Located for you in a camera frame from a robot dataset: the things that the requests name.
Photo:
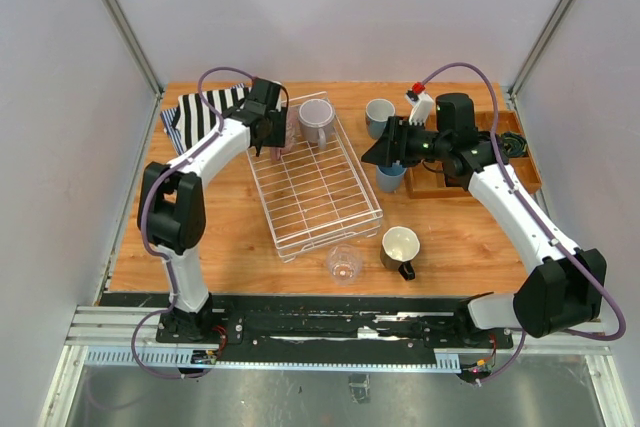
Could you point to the plain blue cup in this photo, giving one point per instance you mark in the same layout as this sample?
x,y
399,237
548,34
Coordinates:
x,y
389,179

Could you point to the pink ghost mug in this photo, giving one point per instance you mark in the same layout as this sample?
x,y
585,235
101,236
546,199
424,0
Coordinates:
x,y
276,153

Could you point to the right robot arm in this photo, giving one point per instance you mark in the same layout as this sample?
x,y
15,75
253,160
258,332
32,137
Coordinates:
x,y
558,292

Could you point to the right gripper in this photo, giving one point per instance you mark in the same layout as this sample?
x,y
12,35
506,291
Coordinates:
x,y
392,146

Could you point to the white wire dish rack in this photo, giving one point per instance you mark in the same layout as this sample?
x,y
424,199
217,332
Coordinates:
x,y
314,197

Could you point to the lilac grey mug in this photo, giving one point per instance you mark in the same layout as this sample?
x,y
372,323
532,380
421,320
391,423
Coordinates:
x,y
316,121

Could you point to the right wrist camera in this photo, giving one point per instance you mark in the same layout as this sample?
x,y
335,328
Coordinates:
x,y
421,104

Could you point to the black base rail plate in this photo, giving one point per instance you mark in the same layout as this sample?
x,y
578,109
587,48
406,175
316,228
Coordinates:
x,y
343,330

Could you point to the black white-lined mug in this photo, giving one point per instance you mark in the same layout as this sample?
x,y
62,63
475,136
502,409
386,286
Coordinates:
x,y
399,247

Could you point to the blue floral mug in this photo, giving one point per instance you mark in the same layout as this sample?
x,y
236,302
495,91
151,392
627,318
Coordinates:
x,y
377,112

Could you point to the wooden compartment tray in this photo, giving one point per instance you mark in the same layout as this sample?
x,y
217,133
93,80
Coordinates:
x,y
424,184

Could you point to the dark coiled item right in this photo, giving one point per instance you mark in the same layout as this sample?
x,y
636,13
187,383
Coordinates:
x,y
514,144

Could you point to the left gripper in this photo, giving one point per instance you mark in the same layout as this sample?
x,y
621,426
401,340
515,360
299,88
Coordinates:
x,y
278,139

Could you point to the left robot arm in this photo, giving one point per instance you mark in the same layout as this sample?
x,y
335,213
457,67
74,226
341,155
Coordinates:
x,y
215,127

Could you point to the clear glass cup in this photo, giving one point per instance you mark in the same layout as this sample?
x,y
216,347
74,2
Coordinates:
x,y
344,263

